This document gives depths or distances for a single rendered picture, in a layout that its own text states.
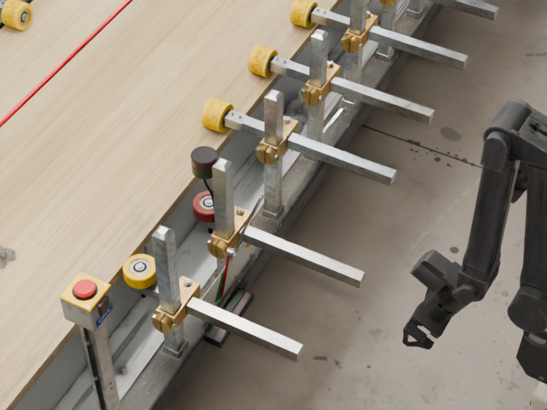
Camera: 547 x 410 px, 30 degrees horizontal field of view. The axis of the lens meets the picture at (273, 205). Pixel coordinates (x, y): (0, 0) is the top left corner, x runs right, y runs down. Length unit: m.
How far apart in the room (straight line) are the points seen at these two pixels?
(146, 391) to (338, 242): 1.38
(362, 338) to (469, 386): 0.37
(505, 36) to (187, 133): 2.19
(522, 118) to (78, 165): 1.29
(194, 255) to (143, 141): 0.34
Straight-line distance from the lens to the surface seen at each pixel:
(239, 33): 2.99
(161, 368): 2.45
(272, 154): 2.52
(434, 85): 4.26
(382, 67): 3.21
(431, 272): 2.00
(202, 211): 2.47
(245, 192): 2.90
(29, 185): 2.60
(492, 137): 1.66
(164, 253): 2.16
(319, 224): 3.66
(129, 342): 2.60
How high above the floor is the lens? 2.73
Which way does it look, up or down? 47 degrees down
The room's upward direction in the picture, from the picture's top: 1 degrees clockwise
